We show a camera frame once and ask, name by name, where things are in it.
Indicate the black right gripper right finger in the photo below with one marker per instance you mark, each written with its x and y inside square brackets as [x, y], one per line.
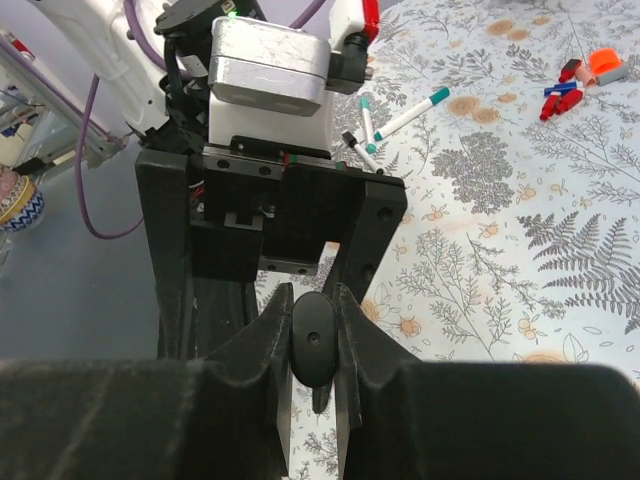
[399, 417]

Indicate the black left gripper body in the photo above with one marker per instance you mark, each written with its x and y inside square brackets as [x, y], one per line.
[269, 207]

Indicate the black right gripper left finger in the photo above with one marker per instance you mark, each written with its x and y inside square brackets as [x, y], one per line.
[226, 416]

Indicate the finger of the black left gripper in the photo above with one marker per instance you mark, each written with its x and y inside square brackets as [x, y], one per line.
[164, 195]
[380, 204]

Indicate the green white pen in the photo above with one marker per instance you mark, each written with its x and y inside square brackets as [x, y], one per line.
[368, 126]

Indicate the black capped white pen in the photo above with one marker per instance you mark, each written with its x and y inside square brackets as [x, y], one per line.
[351, 141]

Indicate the green capped black highlighter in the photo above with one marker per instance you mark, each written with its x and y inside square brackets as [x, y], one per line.
[313, 345]

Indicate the teal capped white pen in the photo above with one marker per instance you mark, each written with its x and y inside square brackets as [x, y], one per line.
[414, 112]

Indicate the pink pen cap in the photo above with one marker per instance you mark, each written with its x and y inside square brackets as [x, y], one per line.
[585, 76]

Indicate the orange highlighter cap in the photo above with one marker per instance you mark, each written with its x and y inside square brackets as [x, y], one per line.
[604, 60]

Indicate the grey pen cap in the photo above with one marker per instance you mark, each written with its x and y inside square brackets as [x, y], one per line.
[616, 74]

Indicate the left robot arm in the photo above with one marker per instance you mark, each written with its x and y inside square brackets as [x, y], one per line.
[156, 60]

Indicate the patterned blue white bowl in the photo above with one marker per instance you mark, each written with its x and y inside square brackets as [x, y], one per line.
[22, 203]

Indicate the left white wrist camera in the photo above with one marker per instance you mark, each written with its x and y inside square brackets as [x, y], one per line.
[267, 82]

